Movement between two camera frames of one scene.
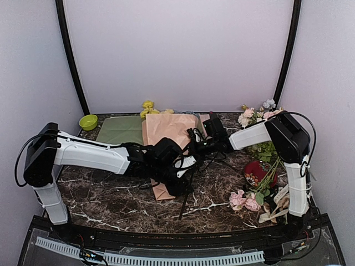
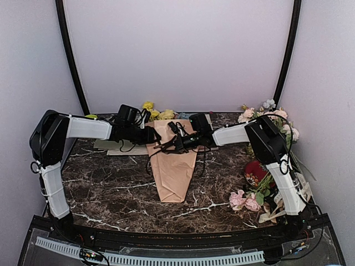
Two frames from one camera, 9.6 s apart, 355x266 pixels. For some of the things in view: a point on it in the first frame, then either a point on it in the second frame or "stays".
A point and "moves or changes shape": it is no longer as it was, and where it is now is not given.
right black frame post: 292,51 stays
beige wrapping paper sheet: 158,127 moves or changes shape
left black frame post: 61,21 stays
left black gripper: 177,189 to 149,138
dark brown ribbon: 188,190 moves or changes shape
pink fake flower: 237,200 stays
